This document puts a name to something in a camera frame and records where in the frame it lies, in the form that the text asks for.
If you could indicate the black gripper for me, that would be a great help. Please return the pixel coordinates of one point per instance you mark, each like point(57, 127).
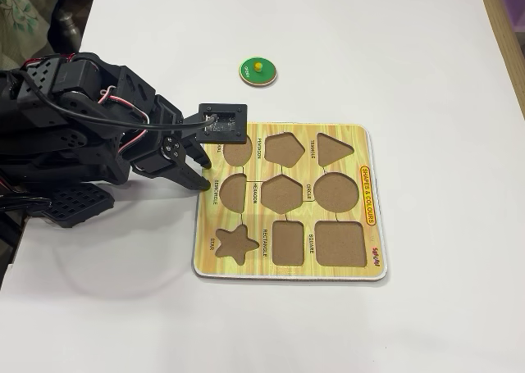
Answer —
point(170, 147)

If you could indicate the leaf patterned cloth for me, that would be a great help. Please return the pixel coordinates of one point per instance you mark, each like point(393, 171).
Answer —
point(20, 16)

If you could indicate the dark metal bottle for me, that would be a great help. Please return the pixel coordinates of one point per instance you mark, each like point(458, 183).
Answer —
point(67, 28)

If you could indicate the green circle piece yellow pin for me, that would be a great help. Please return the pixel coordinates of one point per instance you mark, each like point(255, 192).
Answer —
point(251, 74)

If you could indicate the black grid clamp plate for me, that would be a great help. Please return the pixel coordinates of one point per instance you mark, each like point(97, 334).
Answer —
point(74, 205)

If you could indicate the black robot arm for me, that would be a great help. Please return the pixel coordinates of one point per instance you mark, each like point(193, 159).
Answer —
point(82, 143)

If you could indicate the wooden shapes puzzle board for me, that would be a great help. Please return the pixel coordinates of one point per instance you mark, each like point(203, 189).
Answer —
point(287, 168)

